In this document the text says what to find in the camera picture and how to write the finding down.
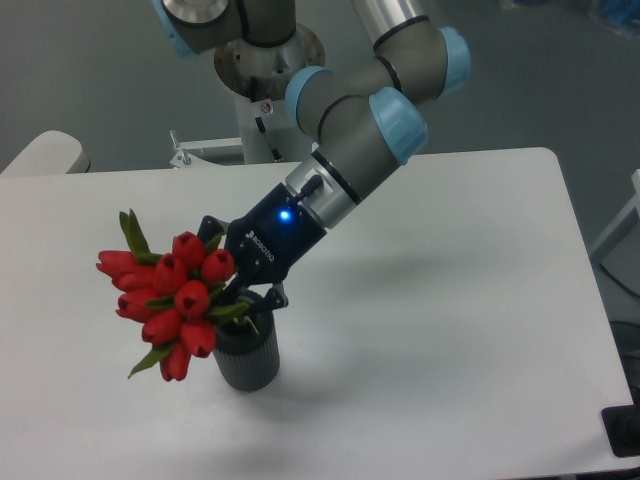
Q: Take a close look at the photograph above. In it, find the black cable on pedestal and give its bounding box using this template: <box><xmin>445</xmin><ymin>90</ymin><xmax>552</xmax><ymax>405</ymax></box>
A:
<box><xmin>248</xmin><ymin>75</ymin><xmax>284</xmax><ymax>164</ymax></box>

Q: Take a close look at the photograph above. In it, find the black device at table edge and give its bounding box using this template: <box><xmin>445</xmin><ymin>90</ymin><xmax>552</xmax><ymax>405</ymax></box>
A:
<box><xmin>601</xmin><ymin>405</ymin><xmax>639</xmax><ymax>458</ymax></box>

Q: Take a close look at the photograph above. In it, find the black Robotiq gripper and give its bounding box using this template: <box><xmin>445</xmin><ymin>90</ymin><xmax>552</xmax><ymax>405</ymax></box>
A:
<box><xmin>197</xmin><ymin>184</ymin><xmax>326</xmax><ymax>318</ymax></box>

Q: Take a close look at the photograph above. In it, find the red tulip bouquet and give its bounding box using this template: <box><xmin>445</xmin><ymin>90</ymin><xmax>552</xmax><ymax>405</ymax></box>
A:
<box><xmin>96</xmin><ymin>210</ymin><xmax>249</xmax><ymax>382</ymax></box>

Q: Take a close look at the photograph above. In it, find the white pedestal base frame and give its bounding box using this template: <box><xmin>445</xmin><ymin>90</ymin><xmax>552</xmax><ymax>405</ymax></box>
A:
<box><xmin>168</xmin><ymin>128</ymin><xmax>321</xmax><ymax>170</ymax></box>

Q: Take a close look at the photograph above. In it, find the white furniture frame right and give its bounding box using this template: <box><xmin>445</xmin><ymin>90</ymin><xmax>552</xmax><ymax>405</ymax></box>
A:
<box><xmin>588</xmin><ymin>170</ymin><xmax>639</xmax><ymax>264</ymax></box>

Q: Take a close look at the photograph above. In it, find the white chair back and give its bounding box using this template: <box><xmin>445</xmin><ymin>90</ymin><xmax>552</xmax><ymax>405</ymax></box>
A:
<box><xmin>1</xmin><ymin>130</ymin><xmax>91</xmax><ymax>178</ymax></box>

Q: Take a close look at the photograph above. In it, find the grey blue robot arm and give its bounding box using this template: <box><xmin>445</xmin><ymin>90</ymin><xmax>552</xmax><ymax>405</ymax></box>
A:
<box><xmin>154</xmin><ymin>1</ymin><xmax>471</xmax><ymax>320</ymax></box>

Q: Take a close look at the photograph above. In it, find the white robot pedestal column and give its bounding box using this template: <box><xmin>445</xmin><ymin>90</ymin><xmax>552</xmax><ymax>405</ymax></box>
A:
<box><xmin>214</xmin><ymin>24</ymin><xmax>325</xmax><ymax>152</ymax></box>

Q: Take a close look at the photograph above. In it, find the dark grey ribbed vase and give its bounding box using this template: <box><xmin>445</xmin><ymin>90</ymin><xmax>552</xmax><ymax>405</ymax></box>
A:
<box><xmin>213</xmin><ymin>311</ymin><xmax>280</xmax><ymax>392</ymax></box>

